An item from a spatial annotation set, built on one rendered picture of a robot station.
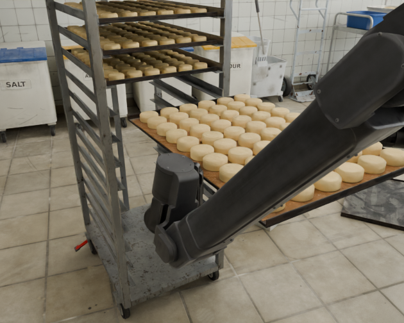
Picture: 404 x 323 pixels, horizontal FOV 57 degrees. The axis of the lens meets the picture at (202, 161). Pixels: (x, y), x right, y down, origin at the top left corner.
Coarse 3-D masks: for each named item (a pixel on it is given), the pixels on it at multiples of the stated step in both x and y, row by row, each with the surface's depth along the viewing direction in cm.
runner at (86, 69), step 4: (64, 52) 156; (68, 52) 149; (68, 56) 151; (72, 56) 144; (72, 60) 145; (76, 60) 139; (76, 64) 141; (80, 64) 135; (84, 64) 130; (80, 68) 137; (84, 68) 131; (88, 68) 126; (88, 72) 127; (108, 88) 113
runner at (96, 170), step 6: (78, 144) 179; (84, 150) 179; (84, 156) 171; (90, 162) 162; (96, 168) 163; (96, 174) 156; (102, 174) 158; (102, 180) 148; (120, 204) 137; (126, 210) 134
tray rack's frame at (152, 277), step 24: (48, 0) 149; (72, 120) 173; (120, 120) 187; (72, 144) 178; (120, 144) 192; (120, 168) 198; (96, 240) 188; (144, 240) 188; (144, 264) 172; (168, 264) 172; (192, 264) 172; (216, 264) 172; (120, 288) 159; (144, 288) 159; (168, 288) 161; (120, 312) 161
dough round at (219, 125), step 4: (216, 120) 94; (220, 120) 94; (224, 120) 94; (228, 120) 94; (212, 124) 92; (216, 124) 92; (220, 124) 92; (224, 124) 92; (228, 124) 92; (212, 128) 93; (216, 128) 92; (220, 128) 91; (224, 128) 91
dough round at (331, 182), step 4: (332, 172) 67; (336, 172) 67; (324, 176) 66; (328, 176) 66; (332, 176) 66; (336, 176) 66; (340, 176) 66; (320, 180) 65; (324, 180) 65; (328, 180) 64; (332, 180) 64; (336, 180) 64; (340, 180) 65; (316, 184) 65; (320, 184) 65; (324, 184) 64; (328, 184) 64; (332, 184) 64; (336, 184) 64; (340, 184) 65; (316, 188) 66; (320, 188) 65; (324, 188) 65; (328, 188) 64; (332, 188) 64; (336, 188) 65
